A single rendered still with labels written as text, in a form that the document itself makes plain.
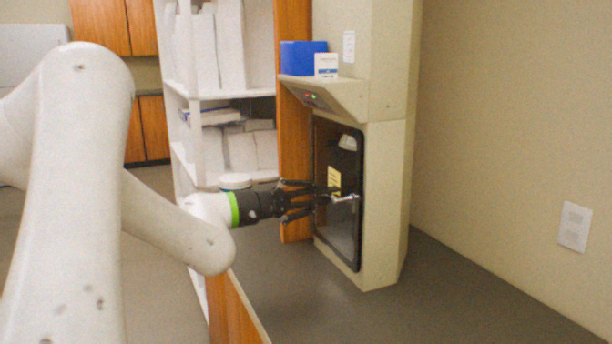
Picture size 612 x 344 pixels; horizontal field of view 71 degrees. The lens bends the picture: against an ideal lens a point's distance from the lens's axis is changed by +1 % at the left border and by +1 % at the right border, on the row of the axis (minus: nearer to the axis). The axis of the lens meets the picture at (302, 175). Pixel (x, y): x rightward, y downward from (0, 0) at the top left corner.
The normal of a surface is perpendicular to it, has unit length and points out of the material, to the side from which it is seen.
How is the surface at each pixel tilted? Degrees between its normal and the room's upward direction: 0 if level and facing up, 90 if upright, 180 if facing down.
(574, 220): 90
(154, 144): 90
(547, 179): 90
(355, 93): 90
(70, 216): 36
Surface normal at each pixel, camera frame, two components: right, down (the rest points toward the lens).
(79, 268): 0.54, -0.62
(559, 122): -0.92, 0.13
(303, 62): 0.40, 0.27
